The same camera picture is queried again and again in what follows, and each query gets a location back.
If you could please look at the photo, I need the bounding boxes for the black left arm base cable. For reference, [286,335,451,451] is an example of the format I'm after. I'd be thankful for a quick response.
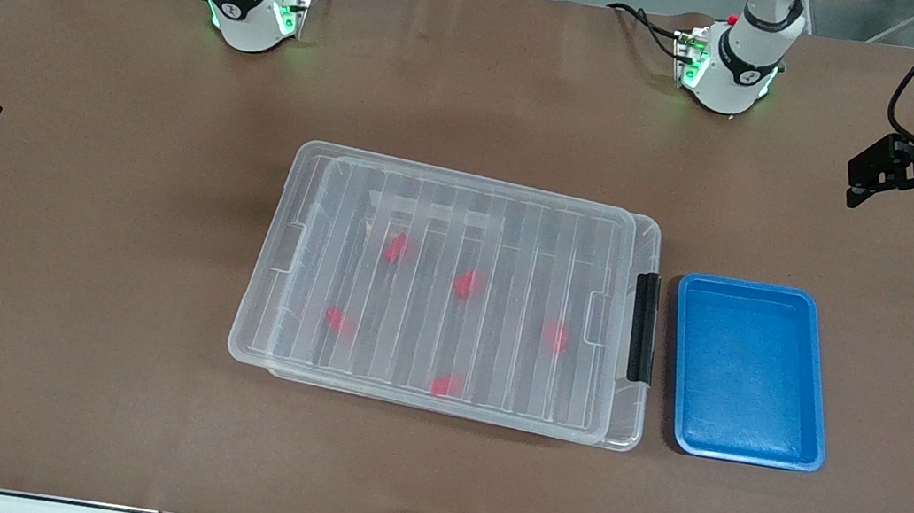
[600,0,691,62]

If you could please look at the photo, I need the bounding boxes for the blue plastic tray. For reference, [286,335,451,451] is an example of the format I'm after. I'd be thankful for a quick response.
[655,271,849,476]

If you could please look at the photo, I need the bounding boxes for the black box latch handle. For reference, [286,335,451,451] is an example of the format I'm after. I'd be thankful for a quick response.
[623,270,667,385]

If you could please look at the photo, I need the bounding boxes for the clear ribbed plastic lid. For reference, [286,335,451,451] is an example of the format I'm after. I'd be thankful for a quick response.
[221,132,641,446]

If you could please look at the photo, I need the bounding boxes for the clear plastic storage box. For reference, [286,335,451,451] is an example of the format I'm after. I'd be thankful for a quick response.
[258,149,678,455]

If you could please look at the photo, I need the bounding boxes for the red block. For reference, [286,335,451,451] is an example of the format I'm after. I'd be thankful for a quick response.
[381,230,417,268]
[428,369,467,402]
[539,315,573,357]
[321,303,360,339]
[451,269,485,304]

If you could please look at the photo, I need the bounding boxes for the brown table cover sheet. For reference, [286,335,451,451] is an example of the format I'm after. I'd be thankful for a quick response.
[0,0,914,513]

